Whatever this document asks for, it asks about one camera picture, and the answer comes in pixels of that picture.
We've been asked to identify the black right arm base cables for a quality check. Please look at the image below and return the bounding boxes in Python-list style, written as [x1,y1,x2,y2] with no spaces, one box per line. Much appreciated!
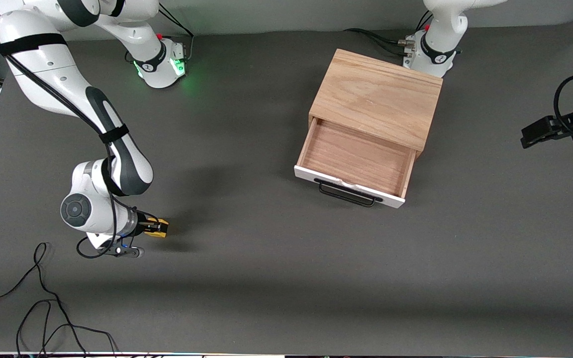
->
[126,2,195,63]

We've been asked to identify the dark gray table cover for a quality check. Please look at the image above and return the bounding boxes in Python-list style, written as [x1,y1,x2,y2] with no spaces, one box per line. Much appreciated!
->
[0,17,573,356]

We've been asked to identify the thin black loose cable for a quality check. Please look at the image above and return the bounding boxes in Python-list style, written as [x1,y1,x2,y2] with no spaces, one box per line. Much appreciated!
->
[0,242,120,358]

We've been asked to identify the black arm base cables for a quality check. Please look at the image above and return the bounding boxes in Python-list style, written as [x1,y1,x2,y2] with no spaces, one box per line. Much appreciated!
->
[126,2,195,63]
[344,10,434,55]

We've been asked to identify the wooden drawer cabinet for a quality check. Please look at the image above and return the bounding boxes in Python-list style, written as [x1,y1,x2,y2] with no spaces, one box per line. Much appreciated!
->
[308,48,444,161]

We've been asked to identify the yellow cube block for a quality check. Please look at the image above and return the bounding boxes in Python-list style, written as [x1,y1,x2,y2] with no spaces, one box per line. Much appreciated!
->
[143,219,169,238]

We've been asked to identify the black right arm wrist cable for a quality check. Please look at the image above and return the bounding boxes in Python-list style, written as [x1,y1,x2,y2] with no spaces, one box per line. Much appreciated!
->
[3,50,140,259]

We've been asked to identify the white-front drawer with black handle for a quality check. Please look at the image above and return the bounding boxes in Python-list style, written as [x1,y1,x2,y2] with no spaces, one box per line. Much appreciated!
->
[294,117,419,208]

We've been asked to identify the black left arm base cables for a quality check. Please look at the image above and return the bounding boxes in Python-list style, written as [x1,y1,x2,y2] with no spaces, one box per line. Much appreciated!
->
[344,10,434,55]

